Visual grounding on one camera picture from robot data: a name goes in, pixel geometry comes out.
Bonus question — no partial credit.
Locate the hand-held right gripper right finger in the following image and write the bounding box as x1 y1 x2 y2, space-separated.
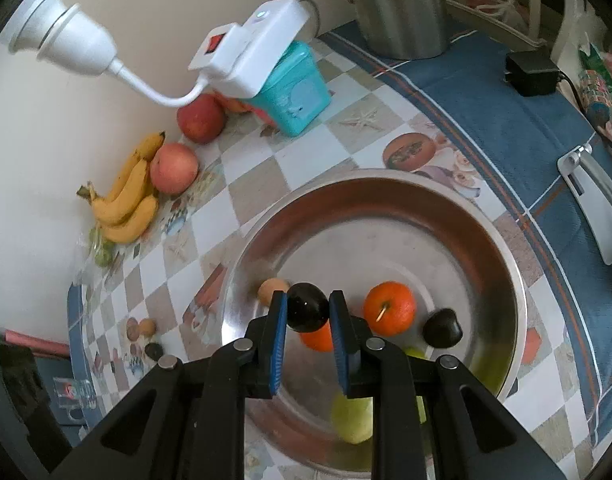
328 289 569 480

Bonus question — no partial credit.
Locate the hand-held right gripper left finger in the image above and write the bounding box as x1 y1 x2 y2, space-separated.
51 290 289 480

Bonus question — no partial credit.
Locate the orange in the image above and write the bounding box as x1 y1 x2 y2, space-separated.
300 322 335 353
363 281 418 337

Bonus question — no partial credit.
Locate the round metal bowl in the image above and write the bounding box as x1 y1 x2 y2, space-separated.
220 169 529 476

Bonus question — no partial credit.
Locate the yellow banana bunch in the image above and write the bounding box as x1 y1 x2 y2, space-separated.
76 131 167 245

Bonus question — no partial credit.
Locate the clear plastic container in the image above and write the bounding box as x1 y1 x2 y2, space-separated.
76 227 117 281

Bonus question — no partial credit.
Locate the glass mug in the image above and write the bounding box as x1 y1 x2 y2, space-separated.
53 375 99 423

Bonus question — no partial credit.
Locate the teal box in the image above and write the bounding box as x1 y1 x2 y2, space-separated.
246 40 333 137

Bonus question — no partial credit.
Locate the checkered printed tablecloth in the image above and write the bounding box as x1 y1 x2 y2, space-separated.
66 20 612 480

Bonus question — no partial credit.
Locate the white metal stand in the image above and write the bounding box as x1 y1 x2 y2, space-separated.
557 144 612 266

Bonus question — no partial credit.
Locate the white plug block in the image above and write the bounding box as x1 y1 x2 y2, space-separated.
238 0 310 97

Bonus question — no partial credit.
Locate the black power adapter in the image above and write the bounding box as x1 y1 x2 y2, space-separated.
505 50 562 97

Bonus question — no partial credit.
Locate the steel kettle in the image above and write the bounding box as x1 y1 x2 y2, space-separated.
336 0 452 60

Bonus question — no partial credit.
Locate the colourful packet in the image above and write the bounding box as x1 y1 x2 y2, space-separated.
578 42 612 126

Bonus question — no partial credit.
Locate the white rack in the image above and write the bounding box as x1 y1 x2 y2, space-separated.
446 0 587 46

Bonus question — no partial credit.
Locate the black cable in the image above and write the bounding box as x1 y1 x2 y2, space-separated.
556 72 587 111

